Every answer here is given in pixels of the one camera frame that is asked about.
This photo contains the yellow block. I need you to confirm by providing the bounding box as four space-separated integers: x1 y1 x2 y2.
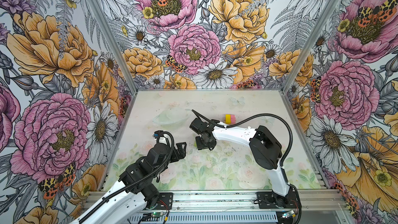
225 114 232 124

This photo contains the pink block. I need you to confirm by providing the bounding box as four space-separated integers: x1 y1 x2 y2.
230 115 236 124

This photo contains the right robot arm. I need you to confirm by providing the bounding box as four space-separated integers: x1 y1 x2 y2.
190 114 294 208

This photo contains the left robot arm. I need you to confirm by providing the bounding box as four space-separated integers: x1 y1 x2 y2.
72 142 187 224

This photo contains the green circuit board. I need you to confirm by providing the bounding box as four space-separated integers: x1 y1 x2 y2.
141 212 170 220

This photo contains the small right circuit board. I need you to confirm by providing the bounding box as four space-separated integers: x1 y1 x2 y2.
281 210 296 218

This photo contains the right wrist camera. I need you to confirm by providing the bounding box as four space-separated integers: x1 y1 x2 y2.
190 118 209 134

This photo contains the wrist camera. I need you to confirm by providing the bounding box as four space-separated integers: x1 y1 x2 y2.
190 118 209 134
153 130 167 142

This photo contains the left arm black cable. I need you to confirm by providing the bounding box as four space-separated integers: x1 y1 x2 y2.
77 131 175 224

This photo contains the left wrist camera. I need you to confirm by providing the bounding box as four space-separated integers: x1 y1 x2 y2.
153 130 167 142

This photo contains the aluminium front rail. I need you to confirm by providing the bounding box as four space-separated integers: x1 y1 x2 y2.
82 189 347 213

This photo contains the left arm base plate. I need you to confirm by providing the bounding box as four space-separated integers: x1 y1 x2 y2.
146 192 174 211

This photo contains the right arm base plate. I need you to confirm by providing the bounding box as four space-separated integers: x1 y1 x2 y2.
254 189 302 209

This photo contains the right aluminium corner post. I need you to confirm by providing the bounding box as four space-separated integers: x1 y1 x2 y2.
281 0 341 94

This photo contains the aluminium corner post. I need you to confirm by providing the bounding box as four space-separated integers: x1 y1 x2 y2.
281 0 341 94
86 0 138 96

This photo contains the left aluminium corner post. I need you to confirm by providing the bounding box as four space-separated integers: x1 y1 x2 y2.
86 0 138 96

